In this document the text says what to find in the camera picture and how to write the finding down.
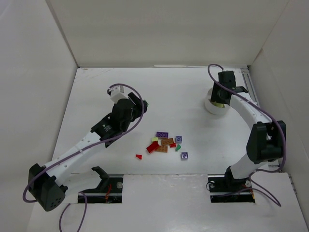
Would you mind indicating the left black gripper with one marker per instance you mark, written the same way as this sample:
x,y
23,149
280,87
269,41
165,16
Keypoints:
x,y
139,105

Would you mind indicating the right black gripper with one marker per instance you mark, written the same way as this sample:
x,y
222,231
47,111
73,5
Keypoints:
x,y
217,94

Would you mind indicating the red 2x4 lego brick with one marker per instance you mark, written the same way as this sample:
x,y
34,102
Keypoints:
x,y
152,147

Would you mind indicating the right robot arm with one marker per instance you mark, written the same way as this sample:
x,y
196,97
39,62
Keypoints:
x,y
267,139

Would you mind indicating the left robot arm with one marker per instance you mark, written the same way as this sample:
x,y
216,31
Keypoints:
x,y
48,184

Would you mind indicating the white divided round container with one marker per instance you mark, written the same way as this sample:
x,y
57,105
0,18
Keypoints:
x,y
211,106

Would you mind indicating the purple 2x4 lego brick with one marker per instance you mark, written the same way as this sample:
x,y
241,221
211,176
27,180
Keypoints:
x,y
161,134

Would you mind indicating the orange 2x4 lego brick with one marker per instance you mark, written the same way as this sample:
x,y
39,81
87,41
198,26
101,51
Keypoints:
x,y
168,141

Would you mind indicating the orange 2x4 lego plate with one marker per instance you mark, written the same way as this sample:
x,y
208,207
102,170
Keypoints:
x,y
163,149

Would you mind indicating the lavender 2x2 lego brick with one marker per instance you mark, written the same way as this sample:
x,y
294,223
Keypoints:
x,y
178,139
184,156

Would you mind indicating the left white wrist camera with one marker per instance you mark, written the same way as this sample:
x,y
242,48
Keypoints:
x,y
116,93

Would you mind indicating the aluminium rail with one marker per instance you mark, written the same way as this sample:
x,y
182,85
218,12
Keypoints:
x,y
249,84

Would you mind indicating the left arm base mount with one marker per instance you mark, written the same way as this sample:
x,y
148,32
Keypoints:
x,y
107,193

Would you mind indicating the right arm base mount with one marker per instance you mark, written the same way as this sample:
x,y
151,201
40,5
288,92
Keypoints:
x,y
223,192

